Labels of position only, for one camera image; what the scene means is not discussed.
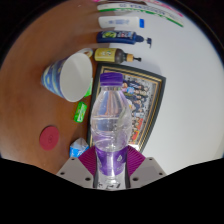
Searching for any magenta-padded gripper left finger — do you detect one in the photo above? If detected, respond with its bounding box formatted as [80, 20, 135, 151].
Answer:
[55, 146, 99, 189]

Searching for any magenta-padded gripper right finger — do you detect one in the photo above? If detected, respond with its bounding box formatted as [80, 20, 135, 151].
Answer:
[124, 144, 167, 189]

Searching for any clear purple-capped water bottle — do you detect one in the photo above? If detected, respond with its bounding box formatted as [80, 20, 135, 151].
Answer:
[89, 72, 133, 189]

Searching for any flat round red coaster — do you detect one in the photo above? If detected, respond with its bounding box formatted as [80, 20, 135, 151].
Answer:
[39, 125, 61, 151]

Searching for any small green pack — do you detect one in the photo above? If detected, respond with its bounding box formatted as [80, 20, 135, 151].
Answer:
[84, 78, 94, 98]
[73, 101, 89, 124]

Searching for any framed group photo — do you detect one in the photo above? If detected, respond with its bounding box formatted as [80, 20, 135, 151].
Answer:
[86, 61, 167, 154]

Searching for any blue patterned white mug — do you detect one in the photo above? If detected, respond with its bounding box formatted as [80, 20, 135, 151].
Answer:
[40, 48, 94, 103]

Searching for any amber pump bottle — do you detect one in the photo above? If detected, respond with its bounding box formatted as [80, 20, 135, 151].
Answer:
[93, 47, 142, 64]

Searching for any dark blue pump bottle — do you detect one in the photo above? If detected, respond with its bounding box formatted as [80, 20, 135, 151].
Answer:
[96, 29, 153, 48]

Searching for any white bottle with blue cap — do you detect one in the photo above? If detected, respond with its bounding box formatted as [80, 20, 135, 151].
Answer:
[97, 15, 146, 31]

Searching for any long pink box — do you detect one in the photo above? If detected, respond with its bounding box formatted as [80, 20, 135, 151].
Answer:
[93, 0, 184, 18]

